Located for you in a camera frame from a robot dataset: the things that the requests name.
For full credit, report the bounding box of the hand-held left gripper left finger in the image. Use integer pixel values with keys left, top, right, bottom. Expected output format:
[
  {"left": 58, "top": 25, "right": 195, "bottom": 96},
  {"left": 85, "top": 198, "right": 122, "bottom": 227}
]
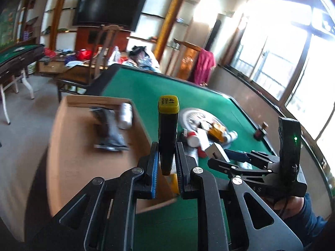
[{"left": 34, "top": 141, "right": 160, "bottom": 251}]

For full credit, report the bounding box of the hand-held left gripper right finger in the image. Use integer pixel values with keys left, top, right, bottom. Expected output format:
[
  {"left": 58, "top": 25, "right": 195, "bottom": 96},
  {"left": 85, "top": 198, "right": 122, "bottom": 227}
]
[{"left": 175, "top": 141, "right": 304, "bottom": 251}]

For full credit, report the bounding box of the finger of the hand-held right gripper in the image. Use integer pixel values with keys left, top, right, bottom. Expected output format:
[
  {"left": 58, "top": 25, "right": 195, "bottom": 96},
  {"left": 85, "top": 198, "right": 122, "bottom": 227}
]
[
  {"left": 224, "top": 149, "right": 280, "bottom": 164},
  {"left": 207, "top": 158, "right": 274, "bottom": 179}
]

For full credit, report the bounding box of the yellow-cap black marker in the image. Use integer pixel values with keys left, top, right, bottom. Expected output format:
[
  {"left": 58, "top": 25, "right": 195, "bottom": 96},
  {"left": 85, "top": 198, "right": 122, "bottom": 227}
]
[{"left": 158, "top": 95, "right": 180, "bottom": 175}]

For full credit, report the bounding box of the black foil pouch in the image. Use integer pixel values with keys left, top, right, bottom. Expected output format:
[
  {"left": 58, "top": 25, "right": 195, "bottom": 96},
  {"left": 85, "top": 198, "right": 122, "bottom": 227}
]
[{"left": 89, "top": 107, "right": 130, "bottom": 152}]

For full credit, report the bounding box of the plain white bottle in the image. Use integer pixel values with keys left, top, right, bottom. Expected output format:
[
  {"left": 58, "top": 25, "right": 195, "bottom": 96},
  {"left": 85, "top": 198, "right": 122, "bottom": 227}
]
[{"left": 116, "top": 102, "right": 134, "bottom": 130}]

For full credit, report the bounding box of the cardboard box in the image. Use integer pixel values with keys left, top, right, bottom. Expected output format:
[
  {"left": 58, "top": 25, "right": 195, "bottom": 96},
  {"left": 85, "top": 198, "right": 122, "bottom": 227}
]
[{"left": 46, "top": 95, "right": 179, "bottom": 215}]

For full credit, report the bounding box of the person's right forearm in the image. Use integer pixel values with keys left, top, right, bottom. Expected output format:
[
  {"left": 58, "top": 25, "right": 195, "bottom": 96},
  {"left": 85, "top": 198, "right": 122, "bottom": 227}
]
[{"left": 298, "top": 193, "right": 329, "bottom": 243}]

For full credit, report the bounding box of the person's right hand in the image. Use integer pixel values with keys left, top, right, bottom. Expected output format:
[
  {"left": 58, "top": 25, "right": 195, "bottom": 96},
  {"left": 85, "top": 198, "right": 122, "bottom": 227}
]
[{"left": 272, "top": 196, "right": 304, "bottom": 218}]

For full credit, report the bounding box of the orange yellow small box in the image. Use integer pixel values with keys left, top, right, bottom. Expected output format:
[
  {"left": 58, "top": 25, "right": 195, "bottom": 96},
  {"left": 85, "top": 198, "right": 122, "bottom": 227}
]
[{"left": 208, "top": 123, "right": 227, "bottom": 140}]

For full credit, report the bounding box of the small brown bottle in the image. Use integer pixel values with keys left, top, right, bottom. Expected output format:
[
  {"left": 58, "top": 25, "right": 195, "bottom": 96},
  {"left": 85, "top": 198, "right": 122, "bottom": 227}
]
[{"left": 253, "top": 122, "right": 269, "bottom": 139}]

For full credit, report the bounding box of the white tube with red label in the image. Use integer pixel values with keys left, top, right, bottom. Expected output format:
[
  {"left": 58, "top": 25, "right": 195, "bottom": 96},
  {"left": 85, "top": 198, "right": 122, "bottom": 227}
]
[{"left": 188, "top": 131, "right": 200, "bottom": 147}]

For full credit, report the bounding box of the round table centre plate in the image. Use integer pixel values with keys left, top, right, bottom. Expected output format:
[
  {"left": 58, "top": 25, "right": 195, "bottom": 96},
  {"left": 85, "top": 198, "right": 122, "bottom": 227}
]
[{"left": 180, "top": 107, "right": 228, "bottom": 143}]

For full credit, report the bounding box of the window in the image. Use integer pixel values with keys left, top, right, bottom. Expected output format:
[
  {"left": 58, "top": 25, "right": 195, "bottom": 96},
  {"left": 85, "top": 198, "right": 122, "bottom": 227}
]
[{"left": 230, "top": 0, "right": 335, "bottom": 147}]

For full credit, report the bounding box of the red cloth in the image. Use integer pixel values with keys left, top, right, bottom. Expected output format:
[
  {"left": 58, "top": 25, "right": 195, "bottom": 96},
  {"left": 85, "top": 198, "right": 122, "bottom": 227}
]
[{"left": 194, "top": 49, "right": 217, "bottom": 84}]

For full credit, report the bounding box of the round-back wooden chair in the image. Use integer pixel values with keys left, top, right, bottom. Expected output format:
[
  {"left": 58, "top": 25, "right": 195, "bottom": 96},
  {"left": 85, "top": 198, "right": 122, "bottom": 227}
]
[{"left": 173, "top": 38, "right": 210, "bottom": 83}]

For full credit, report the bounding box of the floral cloth pile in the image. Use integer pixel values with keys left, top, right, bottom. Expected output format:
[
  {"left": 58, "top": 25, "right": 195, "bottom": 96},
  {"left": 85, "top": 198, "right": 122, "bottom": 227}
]
[{"left": 123, "top": 52, "right": 161, "bottom": 72}]

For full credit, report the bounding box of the tall black speaker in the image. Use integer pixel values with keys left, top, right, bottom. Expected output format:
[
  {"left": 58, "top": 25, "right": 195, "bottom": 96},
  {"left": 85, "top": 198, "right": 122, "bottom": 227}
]
[{"left": 209, "top": 19, "right": 222, "bottom": 51}]

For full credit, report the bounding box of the black bag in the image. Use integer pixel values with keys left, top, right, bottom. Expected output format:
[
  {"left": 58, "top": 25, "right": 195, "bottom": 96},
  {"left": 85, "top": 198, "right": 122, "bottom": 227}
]
[{"left": 130, "top": 45, "right": 149, "bottom": 58}]

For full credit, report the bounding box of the white plastic bag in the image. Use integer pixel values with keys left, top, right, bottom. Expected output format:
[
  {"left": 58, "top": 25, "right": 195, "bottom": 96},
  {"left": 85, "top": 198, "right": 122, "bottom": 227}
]
[{"left": 111, "top": 46, "right": 122, "bottom": 63}]

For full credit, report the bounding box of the tall wooden chair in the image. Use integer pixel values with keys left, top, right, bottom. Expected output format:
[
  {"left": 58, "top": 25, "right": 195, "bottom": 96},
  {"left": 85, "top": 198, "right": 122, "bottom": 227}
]
[{"left": 56, "top": 25, "right": 121, "bottom": 102}]

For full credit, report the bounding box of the red bag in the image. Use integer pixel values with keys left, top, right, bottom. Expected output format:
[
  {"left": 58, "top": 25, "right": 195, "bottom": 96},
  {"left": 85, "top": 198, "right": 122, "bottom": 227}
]
[{"left": 77, "top": 49, "right": 93, "bottom": 60}]

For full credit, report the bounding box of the wooden pillar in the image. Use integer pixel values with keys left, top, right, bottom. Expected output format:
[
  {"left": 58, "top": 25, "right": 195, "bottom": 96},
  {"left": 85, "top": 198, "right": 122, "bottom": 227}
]
[
  {"left": 154, "top": 0, "right": 194, "bottom": 60},
  {"left": 50, "top": 0, "right": 74, "bottom": 50}
]

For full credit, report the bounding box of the black flat television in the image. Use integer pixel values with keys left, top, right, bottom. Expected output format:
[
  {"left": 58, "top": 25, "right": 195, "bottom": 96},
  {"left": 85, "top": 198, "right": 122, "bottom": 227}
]
[{"left": 72, "top": 0, "right": 148, "bottom": 32}]

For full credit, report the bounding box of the dark mahjong table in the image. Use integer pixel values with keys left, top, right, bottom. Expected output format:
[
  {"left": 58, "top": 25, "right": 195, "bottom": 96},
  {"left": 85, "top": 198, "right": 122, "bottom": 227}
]
[{"left": 0, "top": 44, "right": 45, "bottom": 125}]

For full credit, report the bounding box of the floral wall painting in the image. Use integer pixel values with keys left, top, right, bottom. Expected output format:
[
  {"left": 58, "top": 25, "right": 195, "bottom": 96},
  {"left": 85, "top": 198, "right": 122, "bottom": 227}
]
[{"left": 0, "top": 0, "right": 27, "bottom": 51}]

